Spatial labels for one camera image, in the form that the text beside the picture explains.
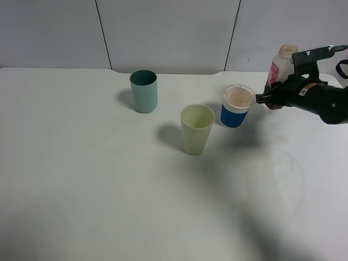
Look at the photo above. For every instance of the teal plastic cup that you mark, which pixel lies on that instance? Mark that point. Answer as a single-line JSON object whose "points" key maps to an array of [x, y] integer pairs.
{"points": [[144, 89]]}

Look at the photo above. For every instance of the pale green plastic cup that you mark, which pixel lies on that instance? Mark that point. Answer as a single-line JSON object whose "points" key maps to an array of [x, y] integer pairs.
{"points": [[196, 123]]}

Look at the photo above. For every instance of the clear drink bottle pink label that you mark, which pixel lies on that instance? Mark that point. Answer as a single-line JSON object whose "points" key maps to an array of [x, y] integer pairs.
{"points": [[281, 67]]}

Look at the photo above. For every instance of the clear cup with blue sleeve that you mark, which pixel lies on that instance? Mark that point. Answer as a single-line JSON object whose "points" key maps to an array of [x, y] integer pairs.
{"points": [[237, 100]]}

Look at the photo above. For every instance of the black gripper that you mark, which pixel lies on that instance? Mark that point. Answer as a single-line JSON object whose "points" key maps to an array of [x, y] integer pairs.
{"points": [[309, 94]]}

